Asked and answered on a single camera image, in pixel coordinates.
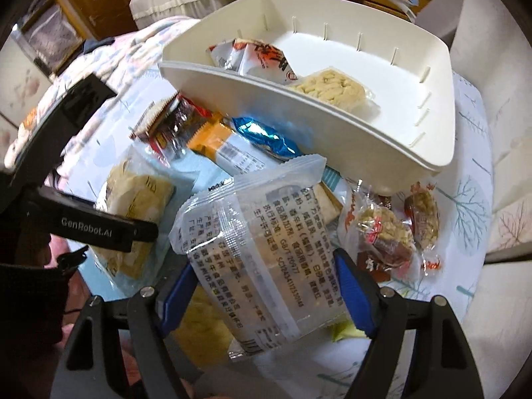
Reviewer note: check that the floral blanket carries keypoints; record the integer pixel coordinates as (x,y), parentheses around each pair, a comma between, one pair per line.
(124,58)

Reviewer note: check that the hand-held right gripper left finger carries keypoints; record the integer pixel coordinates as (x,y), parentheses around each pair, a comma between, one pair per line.
(176,303)

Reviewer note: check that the blue foil snack packet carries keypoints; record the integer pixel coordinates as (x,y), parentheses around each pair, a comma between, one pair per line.
(266,135)

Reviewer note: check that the peanut candy clear packet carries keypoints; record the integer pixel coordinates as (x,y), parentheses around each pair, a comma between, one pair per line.
(382,224)
(424,216)

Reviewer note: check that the dark framed panel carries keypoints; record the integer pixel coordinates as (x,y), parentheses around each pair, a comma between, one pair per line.
(50,41)

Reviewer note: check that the large red white packet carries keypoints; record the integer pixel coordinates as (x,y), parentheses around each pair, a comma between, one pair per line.
(270,64)

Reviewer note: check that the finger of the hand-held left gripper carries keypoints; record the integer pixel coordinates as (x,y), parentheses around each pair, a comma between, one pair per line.
(95,224)
(70,108)

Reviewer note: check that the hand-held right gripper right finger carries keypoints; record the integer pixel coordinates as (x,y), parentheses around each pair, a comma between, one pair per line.
(355,295)

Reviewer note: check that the small red white packet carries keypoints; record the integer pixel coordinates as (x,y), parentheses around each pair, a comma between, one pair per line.
(222,56)

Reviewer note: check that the clear printed snack packet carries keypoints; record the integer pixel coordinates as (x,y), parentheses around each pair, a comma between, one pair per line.
(257,232)

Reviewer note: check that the brown cardboard snack box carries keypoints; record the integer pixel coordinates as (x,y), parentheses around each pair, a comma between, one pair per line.
(151,116)

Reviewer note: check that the yellow cracker clear packet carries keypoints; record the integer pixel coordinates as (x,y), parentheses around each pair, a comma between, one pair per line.
(133,203)

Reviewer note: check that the dark block snack packet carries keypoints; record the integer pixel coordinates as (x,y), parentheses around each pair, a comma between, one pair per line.
(183,122)

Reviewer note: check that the pale biscuit clear packet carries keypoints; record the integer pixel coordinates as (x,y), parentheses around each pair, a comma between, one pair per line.
(328,85)

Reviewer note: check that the person's left forearm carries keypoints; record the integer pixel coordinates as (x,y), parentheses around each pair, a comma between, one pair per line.
(29,299)

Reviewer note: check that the pale yellow biscuit packet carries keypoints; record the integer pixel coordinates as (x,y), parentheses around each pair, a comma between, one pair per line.
(203,324)

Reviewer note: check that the beige wafer packet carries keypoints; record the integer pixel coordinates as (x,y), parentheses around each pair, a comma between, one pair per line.
(328,205)

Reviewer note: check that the orange snack packet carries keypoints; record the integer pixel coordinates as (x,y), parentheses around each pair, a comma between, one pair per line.
(212,139)

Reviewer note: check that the white plastic bin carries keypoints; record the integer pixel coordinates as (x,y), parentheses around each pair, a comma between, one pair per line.
(374,141)

